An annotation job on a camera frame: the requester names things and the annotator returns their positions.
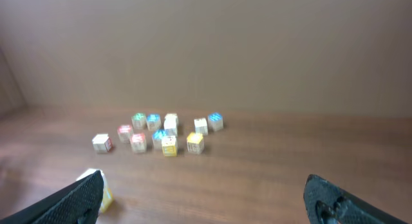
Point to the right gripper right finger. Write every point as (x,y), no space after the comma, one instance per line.
(327,203)

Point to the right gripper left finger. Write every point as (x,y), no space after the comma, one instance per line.
(74,204)

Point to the white block teal side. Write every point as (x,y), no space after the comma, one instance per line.
(107,198)

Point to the yellow sided picture block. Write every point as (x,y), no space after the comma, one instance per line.
(169,146)

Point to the plain block red side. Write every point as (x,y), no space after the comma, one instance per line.
(102,143)

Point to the red top block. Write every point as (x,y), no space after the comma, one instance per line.
(125,132)

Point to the red A block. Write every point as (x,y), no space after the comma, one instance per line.
(138,143)

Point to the green N block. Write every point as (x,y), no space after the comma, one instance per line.
(138,120)

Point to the blue D block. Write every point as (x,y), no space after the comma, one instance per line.
(157,137)

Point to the blue top block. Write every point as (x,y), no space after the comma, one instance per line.
(153,122)

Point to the plain block green side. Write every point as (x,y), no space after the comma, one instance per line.
(172,117)

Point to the white block beside D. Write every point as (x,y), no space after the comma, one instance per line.
(171,127)

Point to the yellow top block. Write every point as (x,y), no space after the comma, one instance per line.
(195,143)

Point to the blue block far right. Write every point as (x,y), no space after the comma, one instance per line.
(215,121)

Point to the white block blue side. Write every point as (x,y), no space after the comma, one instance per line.
(201,126)

